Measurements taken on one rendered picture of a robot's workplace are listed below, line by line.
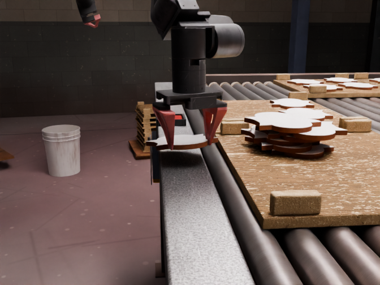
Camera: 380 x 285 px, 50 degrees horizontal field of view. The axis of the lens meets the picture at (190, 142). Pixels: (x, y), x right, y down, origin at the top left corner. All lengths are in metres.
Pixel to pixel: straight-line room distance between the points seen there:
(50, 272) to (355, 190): 1.81
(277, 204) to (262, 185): 0.10
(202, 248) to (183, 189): 0.18
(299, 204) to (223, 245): 0.10
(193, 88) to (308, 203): 0.28
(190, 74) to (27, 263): 1.81
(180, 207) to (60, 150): 2.88
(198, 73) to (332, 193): 0.28
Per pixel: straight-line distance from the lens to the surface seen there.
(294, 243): 0.50
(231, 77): 1.90
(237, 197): 0.60
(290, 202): 0.50
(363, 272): 0.47
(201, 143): 0.71
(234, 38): 0.72
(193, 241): 0.49
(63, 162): 3.45
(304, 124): 0.74
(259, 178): 0.63
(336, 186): 0.62
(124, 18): 5.88
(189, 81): 0.68
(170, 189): 0.63
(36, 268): 2.28
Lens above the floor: 1.15
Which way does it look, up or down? 15 degrees down
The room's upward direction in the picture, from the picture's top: straight up
